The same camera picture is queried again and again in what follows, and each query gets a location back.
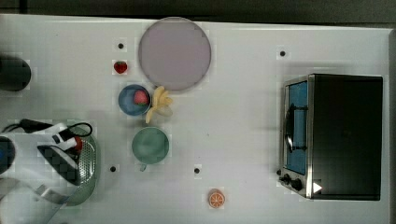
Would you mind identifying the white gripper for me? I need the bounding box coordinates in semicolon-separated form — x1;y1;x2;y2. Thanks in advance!
34;123;78;149

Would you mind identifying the red ketchup bottle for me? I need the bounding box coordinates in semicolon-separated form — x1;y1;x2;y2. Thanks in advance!
75;136;83;155

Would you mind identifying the black cylinder robot base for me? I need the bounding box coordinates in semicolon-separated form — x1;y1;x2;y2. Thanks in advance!
0;56;32;91

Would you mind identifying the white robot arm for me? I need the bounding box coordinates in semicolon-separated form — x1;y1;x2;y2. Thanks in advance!
1;123;80;224

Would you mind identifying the small blue bowl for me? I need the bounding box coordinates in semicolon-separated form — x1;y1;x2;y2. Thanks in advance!
118;84;151;116

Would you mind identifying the strawberry in blue bowl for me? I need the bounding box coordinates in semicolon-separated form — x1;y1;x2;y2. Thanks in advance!
134;90;149;105

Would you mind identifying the green mug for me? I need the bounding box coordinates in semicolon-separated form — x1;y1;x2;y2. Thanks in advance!
132;127;170;172

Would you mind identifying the red strawberry on table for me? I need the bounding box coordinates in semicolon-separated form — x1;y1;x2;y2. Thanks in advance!
113;61;128;74

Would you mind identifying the yellow banana bunch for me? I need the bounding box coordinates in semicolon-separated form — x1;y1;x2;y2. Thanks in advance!
145;86;173;124

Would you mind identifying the round grey plate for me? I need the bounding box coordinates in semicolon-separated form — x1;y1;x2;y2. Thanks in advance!
138;17;211;91

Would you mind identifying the orange slice toy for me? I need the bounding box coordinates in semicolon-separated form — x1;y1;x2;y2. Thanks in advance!
207;189;226;209

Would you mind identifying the silver black toaster oven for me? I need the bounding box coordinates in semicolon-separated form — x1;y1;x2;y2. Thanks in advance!
276;74;383;201

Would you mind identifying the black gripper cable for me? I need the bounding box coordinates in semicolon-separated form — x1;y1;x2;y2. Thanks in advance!
1;119;93;138

